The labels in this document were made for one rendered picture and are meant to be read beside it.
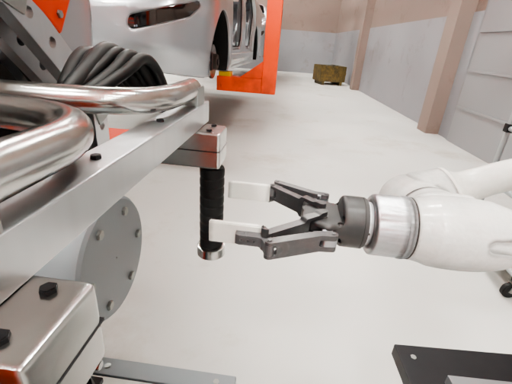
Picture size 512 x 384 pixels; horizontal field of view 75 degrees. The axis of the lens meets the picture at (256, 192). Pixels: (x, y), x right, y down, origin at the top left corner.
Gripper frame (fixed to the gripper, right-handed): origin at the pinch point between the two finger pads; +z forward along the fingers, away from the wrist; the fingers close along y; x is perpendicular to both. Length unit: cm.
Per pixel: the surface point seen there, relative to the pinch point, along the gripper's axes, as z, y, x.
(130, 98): 7.3, -13.1, 17.2
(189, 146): 5.0, -2.6, 9.7
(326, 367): -31, 43, -83
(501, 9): -231, 403, 75
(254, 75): 35, 351, -12
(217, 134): 1.3, -2.4, 11.7
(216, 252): 1.2, -1.9, -7.0
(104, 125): 22.9, 8.7, 8.3
